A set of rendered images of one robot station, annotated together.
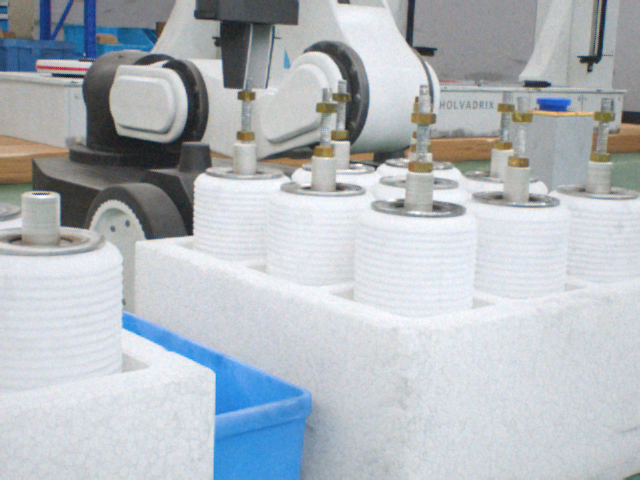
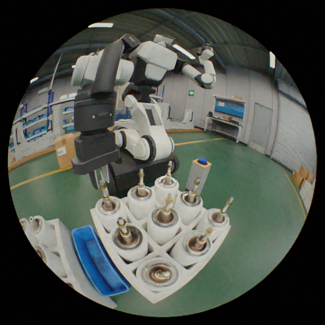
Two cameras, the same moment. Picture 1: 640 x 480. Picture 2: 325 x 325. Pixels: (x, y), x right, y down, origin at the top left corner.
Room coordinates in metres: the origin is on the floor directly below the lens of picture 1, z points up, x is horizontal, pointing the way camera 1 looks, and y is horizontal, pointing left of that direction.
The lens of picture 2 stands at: (0.81, -0.05, 0.50)
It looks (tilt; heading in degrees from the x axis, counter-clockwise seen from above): 26 degrees down; 356
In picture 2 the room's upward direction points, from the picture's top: 7 degrees clockwise
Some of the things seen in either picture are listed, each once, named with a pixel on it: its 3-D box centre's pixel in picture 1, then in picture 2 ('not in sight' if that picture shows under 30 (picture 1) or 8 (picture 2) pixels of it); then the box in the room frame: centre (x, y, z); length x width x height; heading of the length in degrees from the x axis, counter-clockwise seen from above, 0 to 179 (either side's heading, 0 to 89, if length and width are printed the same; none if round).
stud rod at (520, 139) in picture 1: (519, 141); (206, 235); (0.88, -0.16, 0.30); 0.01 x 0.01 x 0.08
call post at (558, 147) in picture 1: (541, 244); (193, 189); (1.22, -0.26, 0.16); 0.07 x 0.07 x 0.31; 40
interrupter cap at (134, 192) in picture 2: (338, 169); (141, 192); (1.07, -0.01, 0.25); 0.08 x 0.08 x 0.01
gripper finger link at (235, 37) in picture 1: (232, 55); (91, 177); (0.97, 0.09, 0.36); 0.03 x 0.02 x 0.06; 59
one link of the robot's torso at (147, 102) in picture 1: (195, 104); (126, 137); (1.66, 0.22, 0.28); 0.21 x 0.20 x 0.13; 41
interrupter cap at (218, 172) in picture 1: (244, 174); (108, 205); (0.99, 0.08, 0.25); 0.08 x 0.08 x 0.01
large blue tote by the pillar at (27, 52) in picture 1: (18, 75); (122, 118); (5.42, 1.62, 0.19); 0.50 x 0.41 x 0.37; 45
